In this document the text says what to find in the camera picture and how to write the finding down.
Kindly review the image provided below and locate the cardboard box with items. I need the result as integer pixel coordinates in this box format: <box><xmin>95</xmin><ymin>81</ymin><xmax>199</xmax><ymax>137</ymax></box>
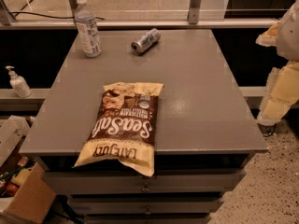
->
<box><xmin>0</xmin><ymin>163</ymin><xmax>56</xmax><ymax>224</ymax></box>

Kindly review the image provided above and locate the white cardboard box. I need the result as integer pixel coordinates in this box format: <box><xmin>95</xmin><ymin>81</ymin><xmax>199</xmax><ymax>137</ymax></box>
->
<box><xmin>0</xmin><ymin>116</ymin><xmax>30</xmax><ymax>166</ymax></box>

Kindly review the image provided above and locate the black cable on ledge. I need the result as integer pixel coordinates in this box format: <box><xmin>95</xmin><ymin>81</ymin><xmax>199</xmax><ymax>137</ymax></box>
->
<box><xmin>0</xmin><ymin>0</ymin><xmax>107</xmax><ymax>21</ymax></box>

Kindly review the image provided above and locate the clear plastic water bottle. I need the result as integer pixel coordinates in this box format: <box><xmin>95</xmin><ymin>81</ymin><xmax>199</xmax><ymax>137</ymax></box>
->
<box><xmin>75</xmin><ymin>0</ymin><xmax>102</xmax><ymax>58</ymax></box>

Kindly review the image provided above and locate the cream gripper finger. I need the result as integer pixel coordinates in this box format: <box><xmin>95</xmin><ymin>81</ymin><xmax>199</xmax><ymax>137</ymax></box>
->
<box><xmin>257</xmin><ymin>62</ymin><xmax>299</xmax><ymax>126</ymax></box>
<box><xmin>255</xmin><ymin>21</ymin><xmax>279</xmax><ymax>47</ymax></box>

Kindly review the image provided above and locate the grey drawer cabinet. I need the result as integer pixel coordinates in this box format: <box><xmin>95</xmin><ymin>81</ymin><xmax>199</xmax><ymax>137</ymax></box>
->
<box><xmin>21</xmin><ymin>30</ymin><xmax>266</xmax><ymax>224</ymax></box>

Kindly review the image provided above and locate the white pump dispenser bottle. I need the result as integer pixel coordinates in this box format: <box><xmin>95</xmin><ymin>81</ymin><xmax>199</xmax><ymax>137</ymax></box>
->
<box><xmin>6</xmin><ymin>65</ymin><xmax>32</xmax><ymax>98</ymax></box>

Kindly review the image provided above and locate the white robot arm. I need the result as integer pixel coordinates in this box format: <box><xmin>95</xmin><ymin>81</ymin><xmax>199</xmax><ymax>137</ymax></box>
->
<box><xmin>256</xmin><ymin>0</ymin><xmax>299</xmax><ymax>126</ymax></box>

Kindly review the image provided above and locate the black cable on floor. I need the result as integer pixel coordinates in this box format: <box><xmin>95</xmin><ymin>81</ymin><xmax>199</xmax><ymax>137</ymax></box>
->
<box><xmin>262</xmin><ymin>123</ymin><xmax>278</xmax><ymax>138</ymax></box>

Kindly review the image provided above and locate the silver redbull can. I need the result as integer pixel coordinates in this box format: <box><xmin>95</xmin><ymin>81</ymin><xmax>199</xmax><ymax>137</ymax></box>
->
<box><xmin>131</xmin><ymin>28</ymin><xmax>161</xmax><ymax>55</ymax></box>

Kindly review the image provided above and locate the brown chip bag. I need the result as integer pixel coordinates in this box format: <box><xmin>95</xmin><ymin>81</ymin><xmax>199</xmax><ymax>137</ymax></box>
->
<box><xmin>75</xmin><ymin>82</ymin><xmax>164</xmax><ymax>176</ymax></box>

